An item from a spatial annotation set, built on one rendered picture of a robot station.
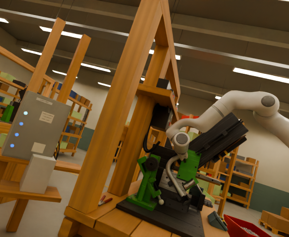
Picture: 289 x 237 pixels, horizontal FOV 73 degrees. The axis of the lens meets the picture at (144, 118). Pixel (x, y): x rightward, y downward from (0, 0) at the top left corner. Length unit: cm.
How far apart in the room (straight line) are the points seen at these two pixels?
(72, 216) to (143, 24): 86
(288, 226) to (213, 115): 661
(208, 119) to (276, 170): 1042
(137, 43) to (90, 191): 65
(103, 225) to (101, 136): 34
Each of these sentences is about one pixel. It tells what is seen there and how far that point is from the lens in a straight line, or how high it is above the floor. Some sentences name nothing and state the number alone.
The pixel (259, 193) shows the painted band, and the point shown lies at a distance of 1120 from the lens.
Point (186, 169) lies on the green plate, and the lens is 137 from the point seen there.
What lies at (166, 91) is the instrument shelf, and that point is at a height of 152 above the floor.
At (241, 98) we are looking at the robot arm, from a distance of 110.
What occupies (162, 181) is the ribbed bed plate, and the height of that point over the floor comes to 101.
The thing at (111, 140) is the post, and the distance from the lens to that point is 81.
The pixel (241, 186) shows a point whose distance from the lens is 1038.
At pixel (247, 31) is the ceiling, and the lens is 545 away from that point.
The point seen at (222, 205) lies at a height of 58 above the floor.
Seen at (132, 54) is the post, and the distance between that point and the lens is 90.
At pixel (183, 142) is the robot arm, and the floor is 128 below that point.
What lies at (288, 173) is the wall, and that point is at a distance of 1165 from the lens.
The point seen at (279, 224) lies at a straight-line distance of 737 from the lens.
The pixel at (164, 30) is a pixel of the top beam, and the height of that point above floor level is 185.
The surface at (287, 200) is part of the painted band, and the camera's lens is 1170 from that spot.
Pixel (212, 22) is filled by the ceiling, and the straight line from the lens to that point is 545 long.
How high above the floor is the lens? 119
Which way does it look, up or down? 8 degrees up
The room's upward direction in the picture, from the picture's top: 18 degrees clockwise
